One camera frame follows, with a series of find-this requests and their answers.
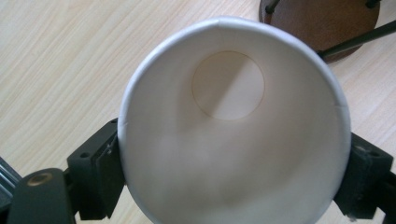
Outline brown double cup holder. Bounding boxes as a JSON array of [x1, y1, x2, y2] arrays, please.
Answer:
[[258, 0, 396, 63]]

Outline single white paper cup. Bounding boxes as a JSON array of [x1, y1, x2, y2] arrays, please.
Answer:
[[117, 16, 353, 224]]

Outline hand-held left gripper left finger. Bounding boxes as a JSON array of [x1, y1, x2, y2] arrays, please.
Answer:
[[66, 118, 127, 221]]

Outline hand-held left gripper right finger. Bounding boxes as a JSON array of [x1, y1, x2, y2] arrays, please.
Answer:
[[332, 132, 395, 220]]

